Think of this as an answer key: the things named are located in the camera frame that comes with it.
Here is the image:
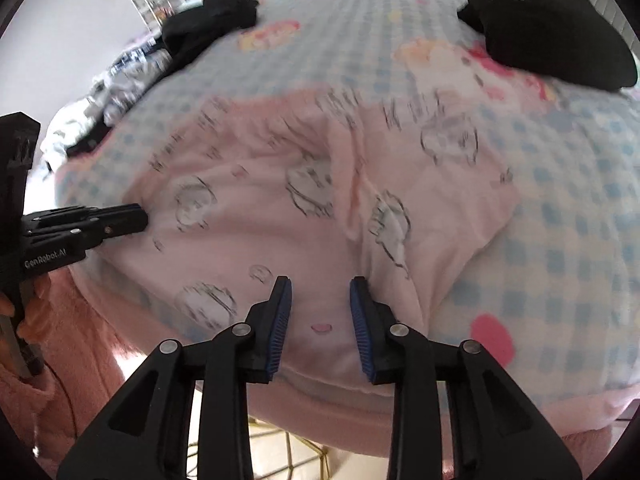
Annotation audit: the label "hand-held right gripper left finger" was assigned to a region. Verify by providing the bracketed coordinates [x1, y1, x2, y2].
[57, 275, 293, 480]

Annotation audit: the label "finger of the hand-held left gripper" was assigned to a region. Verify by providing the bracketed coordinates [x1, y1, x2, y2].
[22, 203, 149, 253]

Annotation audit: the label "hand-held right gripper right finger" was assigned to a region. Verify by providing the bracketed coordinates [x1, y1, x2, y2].
[349, 276, 583, 480]

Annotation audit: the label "pink cartoon print pants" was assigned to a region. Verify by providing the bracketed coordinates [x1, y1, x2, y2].
[120, 87, 523, 396]

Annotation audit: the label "person's left forearm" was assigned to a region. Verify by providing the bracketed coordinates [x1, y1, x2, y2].
[0, 275, 132, 461]

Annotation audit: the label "person's left hand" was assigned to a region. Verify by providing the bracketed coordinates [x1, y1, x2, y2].
[15, 277, 51, 342]

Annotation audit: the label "white patterned garment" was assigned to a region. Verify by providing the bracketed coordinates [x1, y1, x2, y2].
[47, 35, 174, 162]

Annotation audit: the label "white shelf rack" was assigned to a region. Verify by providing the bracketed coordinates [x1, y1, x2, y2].
[125, 0, 177, 32]

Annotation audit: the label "black hooded garment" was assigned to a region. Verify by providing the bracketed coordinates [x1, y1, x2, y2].
[161, 0, 259, 62]

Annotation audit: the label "checked cartoon print blanket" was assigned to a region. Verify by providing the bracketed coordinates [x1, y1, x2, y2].
[50, 0, 640, 406]

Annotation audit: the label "folded black garment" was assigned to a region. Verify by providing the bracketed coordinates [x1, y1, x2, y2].
[457, 0, 638, 92]

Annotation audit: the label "grey padded headboard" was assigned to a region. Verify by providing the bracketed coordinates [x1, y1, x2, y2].
[575, 0, 640, 57]

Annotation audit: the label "gold wire frame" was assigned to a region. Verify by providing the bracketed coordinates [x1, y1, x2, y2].
[247, 420, 397, 480]

